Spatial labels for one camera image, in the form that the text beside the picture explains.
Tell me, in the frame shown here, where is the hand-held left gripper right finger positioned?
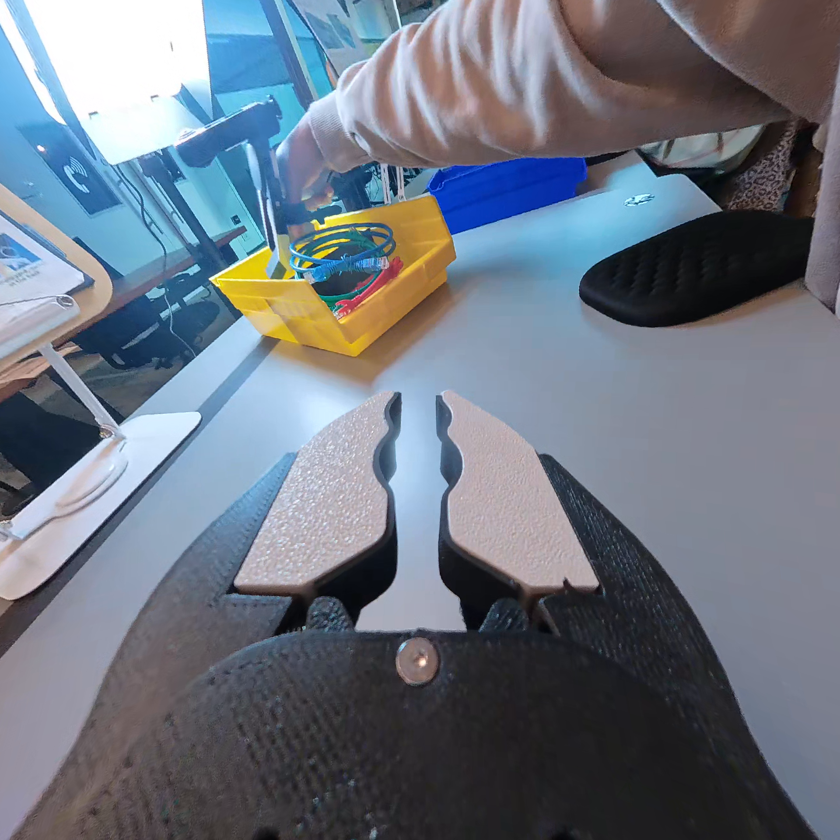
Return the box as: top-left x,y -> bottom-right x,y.
435,389 -> 601,595

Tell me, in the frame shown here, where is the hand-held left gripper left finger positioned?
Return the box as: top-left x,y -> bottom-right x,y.
231,390 -> 404,596

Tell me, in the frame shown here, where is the blue ethernet cable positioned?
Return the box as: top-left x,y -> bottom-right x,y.
289,222 -> 398,284

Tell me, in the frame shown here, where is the yellow plastic bin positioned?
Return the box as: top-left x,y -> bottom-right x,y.
210,195 -> 458,358

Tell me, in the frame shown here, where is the green ethernet cable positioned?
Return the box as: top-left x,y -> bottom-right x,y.
308,226 -> 395,316

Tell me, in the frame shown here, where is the red ethernet cable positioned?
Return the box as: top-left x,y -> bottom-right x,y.
331,256 -> 403,320

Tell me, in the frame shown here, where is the person's right forearm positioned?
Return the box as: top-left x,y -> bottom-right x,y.
307,0 -> 840,173

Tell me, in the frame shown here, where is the person's right hand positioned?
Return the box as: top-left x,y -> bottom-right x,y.
276,121 -> 336,221

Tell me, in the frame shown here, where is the dark phone sign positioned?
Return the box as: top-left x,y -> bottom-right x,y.
18,121 -> 123,217

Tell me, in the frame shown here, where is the blue plastic bin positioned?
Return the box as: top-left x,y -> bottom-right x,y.
427,157 -> 588,234

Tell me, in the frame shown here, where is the printed instruction sheet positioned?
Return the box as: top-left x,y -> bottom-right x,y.
0,213 -> 86,309

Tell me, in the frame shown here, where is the black mesh pad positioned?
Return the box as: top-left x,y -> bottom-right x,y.
579,210 -> 816,328

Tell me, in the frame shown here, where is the patterned cloth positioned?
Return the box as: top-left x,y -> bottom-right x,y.
640,121 -> 815,212

